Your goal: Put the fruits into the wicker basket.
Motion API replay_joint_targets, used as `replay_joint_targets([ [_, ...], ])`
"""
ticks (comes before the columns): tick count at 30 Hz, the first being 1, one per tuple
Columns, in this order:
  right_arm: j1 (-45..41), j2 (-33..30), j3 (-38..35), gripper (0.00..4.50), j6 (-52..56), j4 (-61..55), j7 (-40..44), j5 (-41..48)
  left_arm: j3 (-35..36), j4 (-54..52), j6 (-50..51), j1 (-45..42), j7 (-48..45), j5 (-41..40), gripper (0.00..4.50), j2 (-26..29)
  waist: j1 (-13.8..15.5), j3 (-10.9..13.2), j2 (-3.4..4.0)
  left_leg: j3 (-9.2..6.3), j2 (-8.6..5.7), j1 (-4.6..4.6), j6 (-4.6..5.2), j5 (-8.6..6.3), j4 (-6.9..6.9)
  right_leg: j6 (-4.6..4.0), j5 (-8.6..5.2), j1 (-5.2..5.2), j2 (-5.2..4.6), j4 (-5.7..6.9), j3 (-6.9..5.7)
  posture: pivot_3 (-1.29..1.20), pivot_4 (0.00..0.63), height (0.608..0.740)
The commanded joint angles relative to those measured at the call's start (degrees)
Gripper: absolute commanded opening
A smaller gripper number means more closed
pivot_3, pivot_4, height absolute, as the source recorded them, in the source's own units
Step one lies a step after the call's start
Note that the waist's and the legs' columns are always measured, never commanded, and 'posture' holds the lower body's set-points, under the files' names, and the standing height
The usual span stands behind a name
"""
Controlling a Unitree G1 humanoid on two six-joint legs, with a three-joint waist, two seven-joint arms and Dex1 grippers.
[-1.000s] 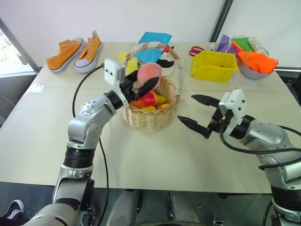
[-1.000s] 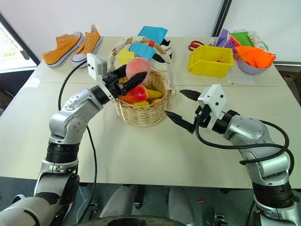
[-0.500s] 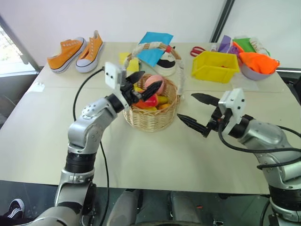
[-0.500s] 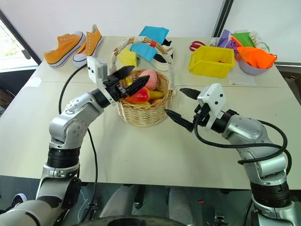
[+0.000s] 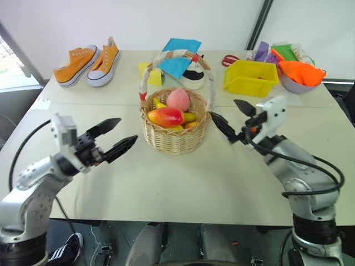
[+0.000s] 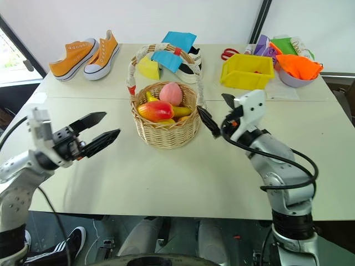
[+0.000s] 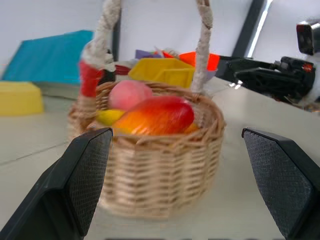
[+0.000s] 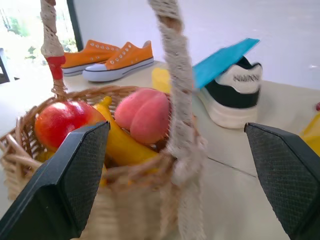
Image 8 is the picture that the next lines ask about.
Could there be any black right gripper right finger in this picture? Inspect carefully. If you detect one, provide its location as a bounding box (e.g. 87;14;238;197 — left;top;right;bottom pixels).
244;122;320;240

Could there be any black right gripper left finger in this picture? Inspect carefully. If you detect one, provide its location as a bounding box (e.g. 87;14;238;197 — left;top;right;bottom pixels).
0;120;111;240

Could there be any yellow flat item behind basket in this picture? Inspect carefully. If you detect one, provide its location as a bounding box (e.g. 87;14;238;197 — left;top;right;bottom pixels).
151;67;173;94

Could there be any yellow plastic object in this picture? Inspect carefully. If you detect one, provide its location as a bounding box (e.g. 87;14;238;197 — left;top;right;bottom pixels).
298;112;320;158

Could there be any red apple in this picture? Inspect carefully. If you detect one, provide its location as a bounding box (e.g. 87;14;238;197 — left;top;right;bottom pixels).
34;100;107;152

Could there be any yellow banana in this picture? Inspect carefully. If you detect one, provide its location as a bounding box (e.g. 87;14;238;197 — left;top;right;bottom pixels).
92;95;159;167

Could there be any black and white sneaker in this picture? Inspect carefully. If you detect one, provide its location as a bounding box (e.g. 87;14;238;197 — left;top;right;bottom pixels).
196;55;263;130

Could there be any pink peach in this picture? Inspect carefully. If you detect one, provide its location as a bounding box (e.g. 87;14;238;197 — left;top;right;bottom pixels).
114;88;171;145

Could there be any orange canvas sneaker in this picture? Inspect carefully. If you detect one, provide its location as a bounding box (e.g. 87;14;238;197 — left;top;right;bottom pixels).
60;39;123;77
82;40;155;83

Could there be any blue flat board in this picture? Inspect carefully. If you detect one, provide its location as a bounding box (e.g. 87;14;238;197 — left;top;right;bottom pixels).
191;37;261;90

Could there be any wicker basket with lace handle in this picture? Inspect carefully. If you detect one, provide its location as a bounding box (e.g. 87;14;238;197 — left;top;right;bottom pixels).
0;0;210;240

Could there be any dark window frame post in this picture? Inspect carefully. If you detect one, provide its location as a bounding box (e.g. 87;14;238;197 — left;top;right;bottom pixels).
66;0;84;52

